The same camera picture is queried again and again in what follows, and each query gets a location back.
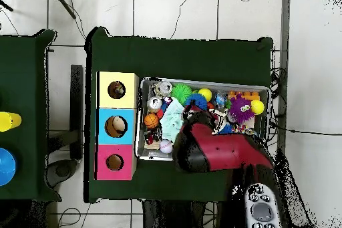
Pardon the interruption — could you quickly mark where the dark green table cloth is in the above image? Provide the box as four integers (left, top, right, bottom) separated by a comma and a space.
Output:
0, 28, 62, 202
83, 26, 275, 204

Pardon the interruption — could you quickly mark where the blue spiky ball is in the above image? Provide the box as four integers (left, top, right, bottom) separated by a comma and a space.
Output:
184, 93, 208, 111

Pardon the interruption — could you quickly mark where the black cable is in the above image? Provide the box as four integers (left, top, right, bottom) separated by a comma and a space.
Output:
269, 120, 342, 136

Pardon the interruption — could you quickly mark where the mint green cloth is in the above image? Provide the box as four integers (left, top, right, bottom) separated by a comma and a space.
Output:
159, 98, 186, 144

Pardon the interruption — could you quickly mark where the black tripod leg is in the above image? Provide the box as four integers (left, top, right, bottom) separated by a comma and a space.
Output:
0, 0, 13, 12
50, 0, 77, 20

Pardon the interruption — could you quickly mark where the blue bowl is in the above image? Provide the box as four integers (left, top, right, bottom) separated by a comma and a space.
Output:
0, 147, 18, 187

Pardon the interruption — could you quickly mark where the shallow silver mesh bin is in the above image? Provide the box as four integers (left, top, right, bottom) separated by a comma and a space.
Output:
134, 76, 271, 162

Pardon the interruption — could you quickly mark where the purple spiky monster toy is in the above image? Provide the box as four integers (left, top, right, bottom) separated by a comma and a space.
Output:
228, 94, 254, 124

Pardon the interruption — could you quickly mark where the orange toy building block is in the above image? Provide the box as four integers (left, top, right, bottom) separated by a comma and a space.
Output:
228, 90, 261, 102

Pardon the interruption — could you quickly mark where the wooden box with three holes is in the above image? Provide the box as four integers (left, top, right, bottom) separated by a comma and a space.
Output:
95, 71, 140, 181

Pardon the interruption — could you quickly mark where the small orange basketball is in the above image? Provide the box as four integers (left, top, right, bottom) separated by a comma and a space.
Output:
143, 112, 160, 130

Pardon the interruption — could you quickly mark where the green spiky ball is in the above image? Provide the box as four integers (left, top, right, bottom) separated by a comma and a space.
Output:
170, 83, 193, 105

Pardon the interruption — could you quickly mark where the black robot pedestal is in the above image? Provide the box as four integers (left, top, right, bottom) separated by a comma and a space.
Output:
141, 199, 214, 228

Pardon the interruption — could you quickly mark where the silver drink can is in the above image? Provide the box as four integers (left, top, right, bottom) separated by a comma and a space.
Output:
154, 80, 173, 98

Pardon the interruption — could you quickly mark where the yellow cup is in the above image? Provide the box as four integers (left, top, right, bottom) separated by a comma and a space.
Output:
0, 111, 23, 132

